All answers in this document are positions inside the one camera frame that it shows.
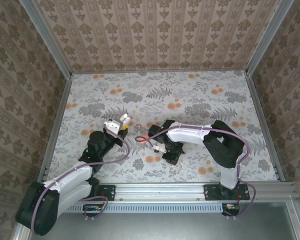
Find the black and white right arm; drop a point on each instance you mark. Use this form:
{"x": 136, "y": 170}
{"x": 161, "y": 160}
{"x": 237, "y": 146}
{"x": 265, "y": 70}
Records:
{"x": 187, "y": 135}

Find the orange silicone case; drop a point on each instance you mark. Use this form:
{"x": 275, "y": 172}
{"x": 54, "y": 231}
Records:
{"x": 143, "y": 139}

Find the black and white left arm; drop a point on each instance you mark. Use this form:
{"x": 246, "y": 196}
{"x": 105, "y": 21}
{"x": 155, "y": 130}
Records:
{"x": 70, "y": 180}

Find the grey metal sheet panel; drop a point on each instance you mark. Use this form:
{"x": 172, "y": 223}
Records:
{"x": 152, "y": 227}

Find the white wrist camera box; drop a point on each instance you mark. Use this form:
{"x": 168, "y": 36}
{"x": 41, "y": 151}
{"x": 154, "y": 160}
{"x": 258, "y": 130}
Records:
{"x": 160, "y": 149}
{"x": 112, "y": 126}

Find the aluminium table side rail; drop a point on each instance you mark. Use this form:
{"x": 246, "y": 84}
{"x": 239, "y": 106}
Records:
{"x": 55, "y": 125}
{"x": 253, "y": 87}

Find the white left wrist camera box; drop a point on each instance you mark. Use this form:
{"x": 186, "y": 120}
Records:
{"x": 112, "y": 126}

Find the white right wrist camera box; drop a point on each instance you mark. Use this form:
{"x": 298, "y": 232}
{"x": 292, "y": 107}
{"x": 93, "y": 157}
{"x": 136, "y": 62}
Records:
{"x": 160, "y": 149}

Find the aluminium frame post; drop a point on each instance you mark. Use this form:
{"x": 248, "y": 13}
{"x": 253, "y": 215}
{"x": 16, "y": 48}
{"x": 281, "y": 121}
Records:
{"x": 48, "y": 37}
{"x": 267, "y": 37}

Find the floral print tablecloth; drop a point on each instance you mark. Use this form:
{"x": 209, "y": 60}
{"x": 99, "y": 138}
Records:
{"x": 140, "y": 85}

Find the aluminium frame bar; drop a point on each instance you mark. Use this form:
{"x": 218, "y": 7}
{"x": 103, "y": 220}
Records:
{"x": 293, "y": 220}

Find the black controller board box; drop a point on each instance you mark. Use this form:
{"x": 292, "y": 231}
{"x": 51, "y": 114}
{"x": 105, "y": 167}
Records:
{"x": 92, "y": 208}
{"x": 231, "y": 208}

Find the white earbud charging case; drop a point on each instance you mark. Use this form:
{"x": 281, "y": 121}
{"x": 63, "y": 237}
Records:
{"x": 125, "y": 117}

